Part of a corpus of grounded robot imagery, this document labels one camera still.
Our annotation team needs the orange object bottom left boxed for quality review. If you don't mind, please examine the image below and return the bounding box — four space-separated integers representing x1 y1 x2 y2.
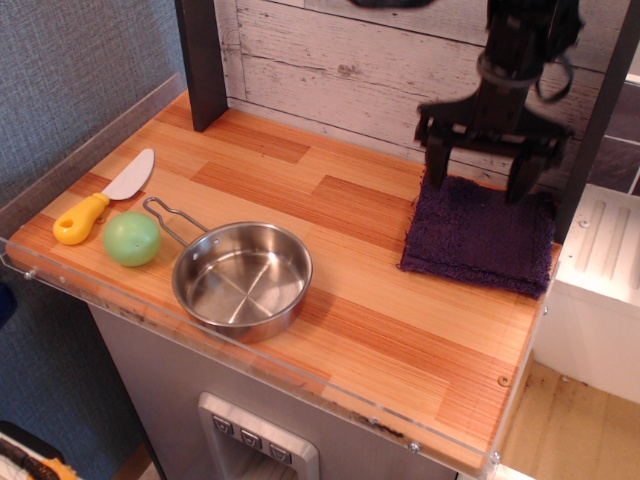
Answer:
42 458 79 480

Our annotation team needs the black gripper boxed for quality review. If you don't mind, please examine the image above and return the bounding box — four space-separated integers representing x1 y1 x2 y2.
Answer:
415 80 573 204

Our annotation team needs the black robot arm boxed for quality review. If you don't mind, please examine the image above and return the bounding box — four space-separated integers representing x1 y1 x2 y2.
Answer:
415 1 583 203

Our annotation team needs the dark shelf post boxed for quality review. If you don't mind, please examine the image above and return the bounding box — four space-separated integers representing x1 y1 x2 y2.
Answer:
554 0 639 244
174 0 228 132

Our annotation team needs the purple towel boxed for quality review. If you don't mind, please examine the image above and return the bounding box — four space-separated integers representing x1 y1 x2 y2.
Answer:
399 176 555 298

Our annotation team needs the dark right shelf post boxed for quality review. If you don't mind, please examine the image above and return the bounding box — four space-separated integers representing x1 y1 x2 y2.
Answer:
554 0 639 244

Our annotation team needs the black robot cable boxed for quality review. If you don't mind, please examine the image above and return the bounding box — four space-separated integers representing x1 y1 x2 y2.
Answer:
349 0 586 104

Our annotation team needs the green toy ball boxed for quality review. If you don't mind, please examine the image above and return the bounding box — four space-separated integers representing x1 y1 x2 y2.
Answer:
103 212 161 267

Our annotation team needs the yellow handled toy knife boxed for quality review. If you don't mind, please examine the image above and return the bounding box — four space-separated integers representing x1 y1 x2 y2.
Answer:
52 148 155 245

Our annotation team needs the grey toy fridge cabinet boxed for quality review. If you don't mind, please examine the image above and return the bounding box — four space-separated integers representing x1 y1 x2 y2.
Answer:
91 307 458 479

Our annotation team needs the clear acrylic left guard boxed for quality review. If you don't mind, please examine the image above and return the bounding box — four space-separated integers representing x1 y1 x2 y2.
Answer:
1 73 186 238

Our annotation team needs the small stainless steel pan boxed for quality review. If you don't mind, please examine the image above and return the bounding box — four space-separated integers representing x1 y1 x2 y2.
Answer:
143 197 313 343

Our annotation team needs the silver dispenser button panel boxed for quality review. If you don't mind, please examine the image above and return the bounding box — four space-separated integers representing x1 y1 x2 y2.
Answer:
198 392 320 479

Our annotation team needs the dark left shelf post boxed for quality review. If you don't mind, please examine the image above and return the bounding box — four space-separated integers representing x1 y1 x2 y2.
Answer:
174 0 228 132

